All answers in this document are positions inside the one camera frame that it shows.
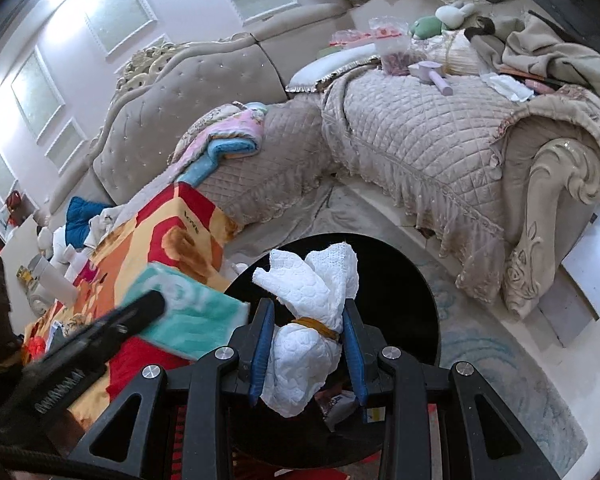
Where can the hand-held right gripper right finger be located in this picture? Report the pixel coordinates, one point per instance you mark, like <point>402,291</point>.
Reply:
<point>354,355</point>

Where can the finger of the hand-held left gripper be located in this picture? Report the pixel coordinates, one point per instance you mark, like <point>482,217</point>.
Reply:
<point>130,315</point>

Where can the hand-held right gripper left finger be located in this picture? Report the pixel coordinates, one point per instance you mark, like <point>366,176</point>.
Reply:
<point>262,345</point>

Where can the white tissue bundle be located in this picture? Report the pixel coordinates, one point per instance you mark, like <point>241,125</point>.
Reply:
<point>305,360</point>

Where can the teal tissue pack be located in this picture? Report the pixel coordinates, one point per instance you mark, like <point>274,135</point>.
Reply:
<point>200,310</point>

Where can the black trash can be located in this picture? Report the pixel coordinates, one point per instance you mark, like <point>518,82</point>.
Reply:
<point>405,300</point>

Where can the beige thermos bottle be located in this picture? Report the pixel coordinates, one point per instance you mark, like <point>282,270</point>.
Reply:
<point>60,285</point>

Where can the orange red printed blanket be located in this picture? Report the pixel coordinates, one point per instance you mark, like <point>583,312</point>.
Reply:
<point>180,240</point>

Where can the blue padded jacket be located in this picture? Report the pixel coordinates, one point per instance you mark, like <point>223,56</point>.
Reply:
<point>82,217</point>

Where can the beige plush bear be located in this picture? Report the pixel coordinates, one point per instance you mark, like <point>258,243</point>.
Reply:
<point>47,242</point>

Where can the glass jar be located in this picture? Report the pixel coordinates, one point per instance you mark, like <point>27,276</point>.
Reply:
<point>25,275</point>

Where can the white cabinet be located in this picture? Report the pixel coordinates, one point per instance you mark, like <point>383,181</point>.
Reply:
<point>17,250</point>

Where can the pale patterned rug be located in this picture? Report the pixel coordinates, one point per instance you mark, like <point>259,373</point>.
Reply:
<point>505,370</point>

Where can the red bag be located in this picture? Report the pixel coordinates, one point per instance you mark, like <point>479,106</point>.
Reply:
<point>14,200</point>

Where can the folded pink blue blanket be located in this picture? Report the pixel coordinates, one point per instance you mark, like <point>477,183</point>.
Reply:
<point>230,132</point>

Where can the quilted beige sofa cover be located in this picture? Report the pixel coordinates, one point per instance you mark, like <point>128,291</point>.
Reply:
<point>405,135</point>

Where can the beige tufted sofa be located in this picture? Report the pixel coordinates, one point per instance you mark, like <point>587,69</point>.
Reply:
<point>190,90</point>

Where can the white board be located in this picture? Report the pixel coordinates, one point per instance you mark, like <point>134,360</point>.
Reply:
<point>590,280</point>

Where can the lilac plastic scoop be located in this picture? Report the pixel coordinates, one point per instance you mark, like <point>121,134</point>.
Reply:
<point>442,84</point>

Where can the white cushion with trim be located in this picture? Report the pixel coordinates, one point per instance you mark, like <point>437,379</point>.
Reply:
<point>330,65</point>

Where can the clear plastic bag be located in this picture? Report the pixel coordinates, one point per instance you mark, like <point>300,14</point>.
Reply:
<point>395,50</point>

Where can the white folded paper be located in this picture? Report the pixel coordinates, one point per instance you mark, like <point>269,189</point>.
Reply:
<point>507,86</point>

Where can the beige tasselled cushion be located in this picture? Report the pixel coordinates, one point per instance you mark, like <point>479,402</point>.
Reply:
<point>460,55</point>

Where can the green plush toy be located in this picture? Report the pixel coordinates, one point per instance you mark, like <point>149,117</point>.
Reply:
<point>427,27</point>

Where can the white plush toy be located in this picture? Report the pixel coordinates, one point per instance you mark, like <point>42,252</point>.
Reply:
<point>455,12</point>

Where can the beige throw blanket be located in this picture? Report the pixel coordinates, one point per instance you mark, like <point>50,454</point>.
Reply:
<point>550,50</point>

